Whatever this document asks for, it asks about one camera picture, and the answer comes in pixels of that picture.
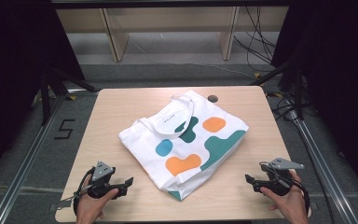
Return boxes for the hanging black cable bundle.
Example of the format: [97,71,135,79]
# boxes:
[232,6,278,73]

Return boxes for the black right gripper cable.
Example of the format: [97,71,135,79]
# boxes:
[290,177,311,218]

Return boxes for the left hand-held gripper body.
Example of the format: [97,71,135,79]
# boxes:
[87,161,129,200]

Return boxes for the black tripod stand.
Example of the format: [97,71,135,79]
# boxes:
[249,59,305,121]
[39,65,100,126]

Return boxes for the black floor cable bundle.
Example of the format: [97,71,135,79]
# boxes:
[265,89,304,123]

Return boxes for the person's left hand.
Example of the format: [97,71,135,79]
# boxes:
[76,174,119,224]

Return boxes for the light wooden bench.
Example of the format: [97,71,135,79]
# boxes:
[55,6,290,63]

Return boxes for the person's right hand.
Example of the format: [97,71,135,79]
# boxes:
[259,170,310,224]

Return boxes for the white tote bag coloured blobs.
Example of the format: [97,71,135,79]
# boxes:
[117,90,250,202]

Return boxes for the black curtain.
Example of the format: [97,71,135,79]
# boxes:
[0,0,86,185]
[270,0,358,204]

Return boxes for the metal floor rail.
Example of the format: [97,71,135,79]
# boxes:
[0,88,101,224]
[288,111,358,224]

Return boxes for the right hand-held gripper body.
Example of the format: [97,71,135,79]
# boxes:
[259,157,306,197]

